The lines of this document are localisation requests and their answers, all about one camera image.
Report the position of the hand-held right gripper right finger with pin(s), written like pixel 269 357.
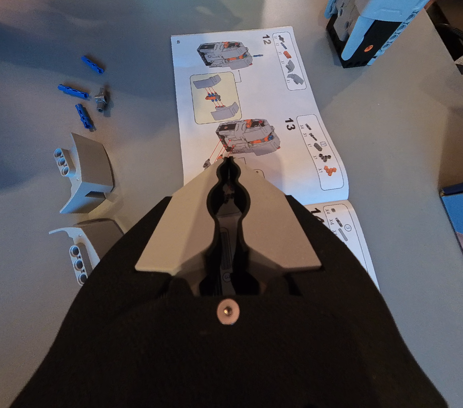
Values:
pixel 278 234

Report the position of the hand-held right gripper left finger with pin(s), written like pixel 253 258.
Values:
pixel 173 234

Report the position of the blue toy connector pin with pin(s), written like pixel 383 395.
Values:
pixel 84 116
pixel 93 64
pixel 73 91

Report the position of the grey desk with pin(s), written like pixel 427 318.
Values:
pixel 126 35

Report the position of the grey curved toy panel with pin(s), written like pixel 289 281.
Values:
pixel 92 169
pixel 97 238

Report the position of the toy instruction booklet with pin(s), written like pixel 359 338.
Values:
pixel 253 107

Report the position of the small grey toy connector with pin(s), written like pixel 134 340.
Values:
pixel 101 98

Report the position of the blue leaflet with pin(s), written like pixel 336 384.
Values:
pixel 454 219

